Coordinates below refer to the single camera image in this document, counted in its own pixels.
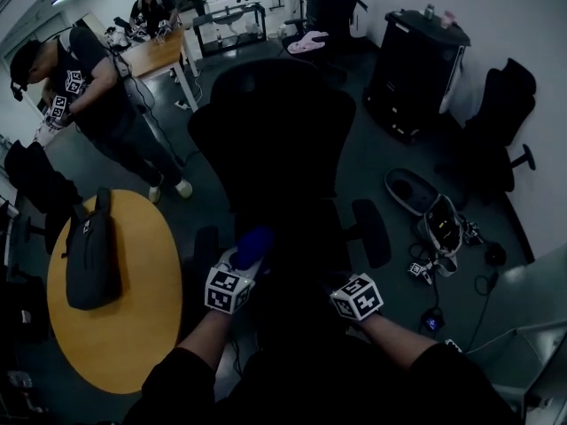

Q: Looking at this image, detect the spare hand-held gripper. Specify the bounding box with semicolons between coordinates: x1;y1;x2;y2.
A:
408;261;433;285

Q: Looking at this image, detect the person's black shirt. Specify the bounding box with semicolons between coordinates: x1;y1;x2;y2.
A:
121;338;522;425

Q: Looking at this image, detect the wooden desk with white legs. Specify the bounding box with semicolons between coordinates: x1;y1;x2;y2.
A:
119;24;200;113

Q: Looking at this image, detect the black frame washbasin stand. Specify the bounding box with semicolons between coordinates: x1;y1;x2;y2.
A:
194;2;269;59

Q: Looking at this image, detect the round wooden table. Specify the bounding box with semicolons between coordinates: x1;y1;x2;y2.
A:
46;188;183;395

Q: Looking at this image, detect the blue cloth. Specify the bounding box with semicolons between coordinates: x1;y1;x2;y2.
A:
233;226;275;272

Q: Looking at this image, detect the black device with blue display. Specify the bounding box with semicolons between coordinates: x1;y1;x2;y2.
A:
420;307;446;332

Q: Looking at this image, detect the white open carrying case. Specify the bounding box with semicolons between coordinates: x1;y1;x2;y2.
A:
384;167;465;279

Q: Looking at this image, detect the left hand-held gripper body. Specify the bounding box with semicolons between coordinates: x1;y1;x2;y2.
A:
204;259;259;314

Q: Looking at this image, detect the pink garment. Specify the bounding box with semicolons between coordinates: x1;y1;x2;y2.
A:
287;31;330;55

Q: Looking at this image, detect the black backpack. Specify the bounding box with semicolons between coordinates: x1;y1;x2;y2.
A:
61;187;123;312

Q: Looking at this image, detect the black draped equipment stand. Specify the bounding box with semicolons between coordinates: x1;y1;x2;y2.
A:
305;0;369;39

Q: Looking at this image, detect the black wheeled cabinet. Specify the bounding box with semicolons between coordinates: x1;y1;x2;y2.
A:
365;9;471;145

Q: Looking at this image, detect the black office chair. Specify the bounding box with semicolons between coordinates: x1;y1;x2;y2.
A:
3;139;85;256
436;58;537;207
188;58;392;336
281;15;355;83

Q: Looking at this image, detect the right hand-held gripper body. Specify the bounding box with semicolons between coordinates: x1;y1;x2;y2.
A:
330;272;384;323

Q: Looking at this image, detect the person's left forearm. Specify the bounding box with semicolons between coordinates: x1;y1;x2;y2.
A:
176;310;234;371

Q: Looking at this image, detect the black power adapter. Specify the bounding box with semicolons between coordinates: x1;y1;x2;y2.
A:
484;242;508;266

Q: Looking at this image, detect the person's right forearm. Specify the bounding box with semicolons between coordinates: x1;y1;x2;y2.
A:
362;312;439;369

